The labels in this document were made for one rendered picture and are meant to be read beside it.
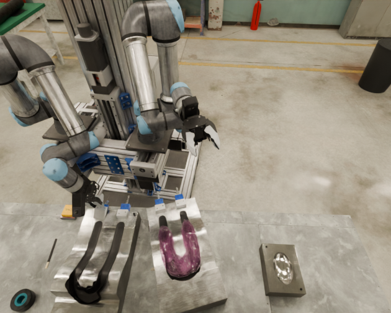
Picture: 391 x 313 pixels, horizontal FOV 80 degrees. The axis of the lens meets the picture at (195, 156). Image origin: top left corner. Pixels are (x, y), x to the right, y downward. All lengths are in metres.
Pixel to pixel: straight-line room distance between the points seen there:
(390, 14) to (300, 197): 4.54
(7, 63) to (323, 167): 2.68
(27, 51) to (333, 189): 2.56
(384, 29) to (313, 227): 5.36
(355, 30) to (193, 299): 5.75
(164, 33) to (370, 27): 5.47
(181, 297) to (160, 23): 1.04
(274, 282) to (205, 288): 0.29
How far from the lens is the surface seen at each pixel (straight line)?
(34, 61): 1.07
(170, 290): 1.05
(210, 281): 1.06
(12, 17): 4.25
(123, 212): 1.21
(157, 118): 0.92
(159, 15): 1.00
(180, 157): 2.32
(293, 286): 1.17
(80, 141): 1.06
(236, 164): 2.56
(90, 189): 1.12
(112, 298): 1.13
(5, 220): 1.62
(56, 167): 0.97
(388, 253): 2.59
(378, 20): 6.22
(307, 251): 1.32
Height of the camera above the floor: 1.94
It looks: 48 degrees down
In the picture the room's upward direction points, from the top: straight up
